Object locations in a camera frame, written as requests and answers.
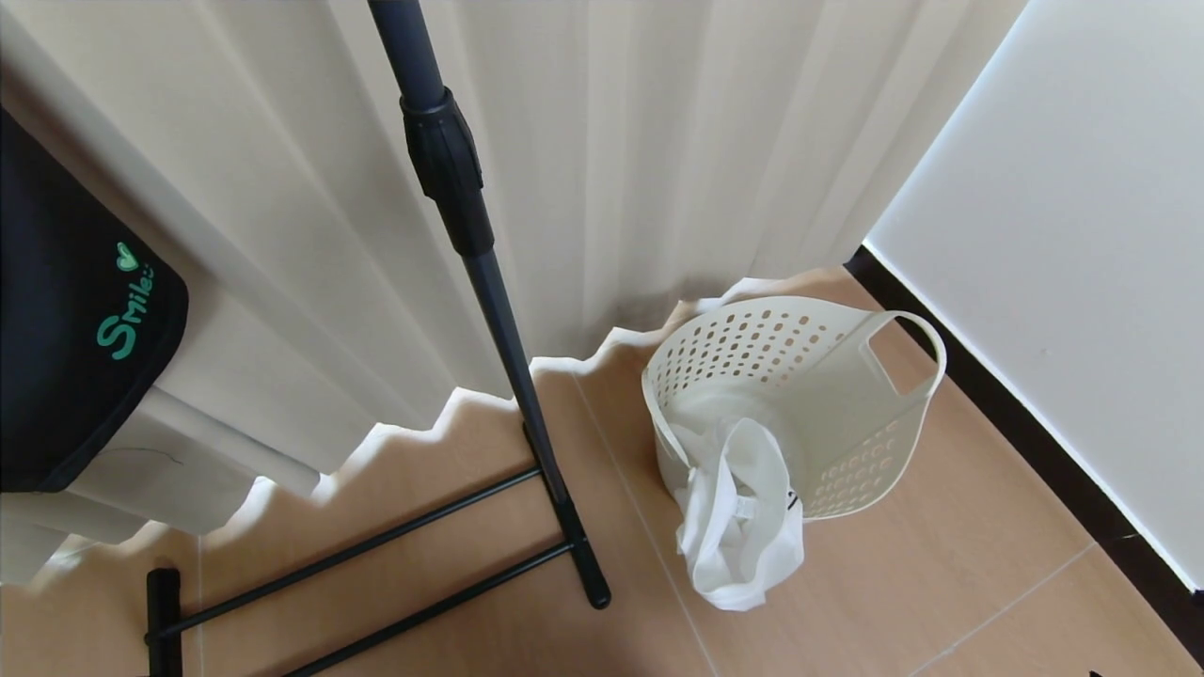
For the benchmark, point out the black shorts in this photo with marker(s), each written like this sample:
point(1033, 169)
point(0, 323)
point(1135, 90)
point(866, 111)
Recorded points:
point(66, 357)

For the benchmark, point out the black clothes rack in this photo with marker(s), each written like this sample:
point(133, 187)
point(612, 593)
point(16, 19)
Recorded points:
point(447, 160)

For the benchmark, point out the white laundry basket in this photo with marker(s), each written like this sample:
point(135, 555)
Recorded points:
point(847, 414)

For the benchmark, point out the beige curtain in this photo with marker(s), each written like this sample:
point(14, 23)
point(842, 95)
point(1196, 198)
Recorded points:
point(658, 141)

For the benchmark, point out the white garment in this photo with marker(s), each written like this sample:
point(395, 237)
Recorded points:
point(743, 545)

